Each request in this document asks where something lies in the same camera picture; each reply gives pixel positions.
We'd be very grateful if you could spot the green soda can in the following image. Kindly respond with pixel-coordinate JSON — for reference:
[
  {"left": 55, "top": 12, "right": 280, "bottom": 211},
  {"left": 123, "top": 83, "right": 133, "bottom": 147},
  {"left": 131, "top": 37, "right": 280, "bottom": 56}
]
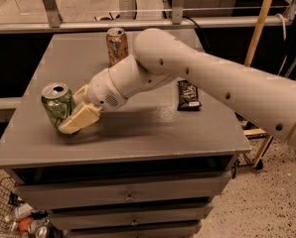
[{"left": 41, "top": 82, "right": 74, "bottom": 134}]

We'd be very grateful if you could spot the orange soda can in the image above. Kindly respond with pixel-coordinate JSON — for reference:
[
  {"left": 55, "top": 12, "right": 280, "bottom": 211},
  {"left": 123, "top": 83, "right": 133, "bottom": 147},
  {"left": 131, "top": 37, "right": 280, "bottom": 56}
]
[{"left": 106, "top": 28, "right": 128, "bottom": 66}]

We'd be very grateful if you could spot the white bottle in basket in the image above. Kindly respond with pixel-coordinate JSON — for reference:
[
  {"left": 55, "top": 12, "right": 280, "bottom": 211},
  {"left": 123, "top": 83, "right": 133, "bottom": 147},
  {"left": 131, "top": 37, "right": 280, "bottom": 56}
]
[{"left": 4, "top": 203, "right": 35, "bottom": 223}]

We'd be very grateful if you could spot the black snack bar wrapper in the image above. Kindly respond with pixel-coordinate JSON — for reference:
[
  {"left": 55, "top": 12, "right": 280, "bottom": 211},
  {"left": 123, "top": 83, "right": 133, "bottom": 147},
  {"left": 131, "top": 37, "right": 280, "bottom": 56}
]
[{"left": 177, "top": 80, "right": 202, "bottom": 111}]

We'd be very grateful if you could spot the orange object in basket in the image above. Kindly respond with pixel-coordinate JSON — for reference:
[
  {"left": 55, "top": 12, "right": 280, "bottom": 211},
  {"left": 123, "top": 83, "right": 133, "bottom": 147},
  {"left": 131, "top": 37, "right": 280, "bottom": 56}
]
[{"left": 18, "top": 217, "right": 34, "bottom": 232}]

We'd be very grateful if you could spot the silver can in basket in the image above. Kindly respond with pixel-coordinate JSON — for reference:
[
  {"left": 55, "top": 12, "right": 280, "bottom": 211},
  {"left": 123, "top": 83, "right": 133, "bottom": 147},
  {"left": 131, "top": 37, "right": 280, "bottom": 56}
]
[{"left": 35, "top": 226, "right": 50, "bottom": 238}]

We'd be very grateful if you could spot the grey metal railing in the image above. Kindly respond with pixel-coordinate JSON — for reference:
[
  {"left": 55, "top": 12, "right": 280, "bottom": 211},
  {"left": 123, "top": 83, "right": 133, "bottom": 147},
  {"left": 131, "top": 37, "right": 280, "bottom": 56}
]
[{"left": 0, "top": 0, "right": 296, "bottom": 34}]

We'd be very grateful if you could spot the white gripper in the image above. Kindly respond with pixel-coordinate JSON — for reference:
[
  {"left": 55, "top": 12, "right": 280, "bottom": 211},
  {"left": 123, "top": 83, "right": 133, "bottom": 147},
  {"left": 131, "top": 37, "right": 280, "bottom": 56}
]
[{"left": 59, "top": 68, "right": 127, "bottom": 134}]

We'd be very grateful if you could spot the yellow wooden pole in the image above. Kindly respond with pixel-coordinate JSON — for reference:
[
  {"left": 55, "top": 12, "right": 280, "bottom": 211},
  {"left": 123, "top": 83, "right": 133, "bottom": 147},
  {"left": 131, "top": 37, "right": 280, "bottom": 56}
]
[{"left": 244, "top": 0, "right": 272, "bottom": 66}]

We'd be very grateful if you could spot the black wire basket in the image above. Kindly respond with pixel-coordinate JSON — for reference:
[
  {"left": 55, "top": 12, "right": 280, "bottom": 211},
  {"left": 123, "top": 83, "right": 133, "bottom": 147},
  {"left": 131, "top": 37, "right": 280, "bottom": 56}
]
[{"left": 0, "top": 178, "right": 20, "bottom": 234}]

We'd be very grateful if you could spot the grey drawer cabinet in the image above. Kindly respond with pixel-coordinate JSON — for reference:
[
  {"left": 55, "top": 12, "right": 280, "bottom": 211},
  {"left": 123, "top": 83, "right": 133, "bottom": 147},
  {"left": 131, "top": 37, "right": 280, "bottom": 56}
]
[{"left": 0, "top": 33, "right": 250, "bottom": 238}]

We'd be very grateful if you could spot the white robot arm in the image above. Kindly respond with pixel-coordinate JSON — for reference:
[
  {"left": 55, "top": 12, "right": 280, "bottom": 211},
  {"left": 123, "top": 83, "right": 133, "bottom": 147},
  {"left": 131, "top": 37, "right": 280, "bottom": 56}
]
[{"left": 60, "top": 29, "right": 296, "bottom": 151}]

